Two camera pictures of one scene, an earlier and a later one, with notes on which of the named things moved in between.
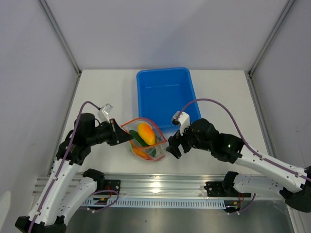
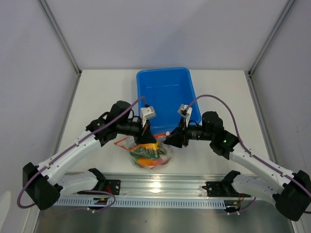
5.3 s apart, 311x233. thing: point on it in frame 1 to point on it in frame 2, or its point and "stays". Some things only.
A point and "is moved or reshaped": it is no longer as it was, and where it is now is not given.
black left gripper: (118, 135) to (145, 135)
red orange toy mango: (141, 153) to (145, 161)
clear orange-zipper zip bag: (148, 142) is moved or reshaped
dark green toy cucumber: (136, 136) is moved or reshaped
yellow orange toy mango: (146, 133) is moved or reshaped
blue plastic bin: (163, 93) stays
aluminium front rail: (169, 186) stays
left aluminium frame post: (62, 38) stays
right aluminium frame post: (286, 11) stays
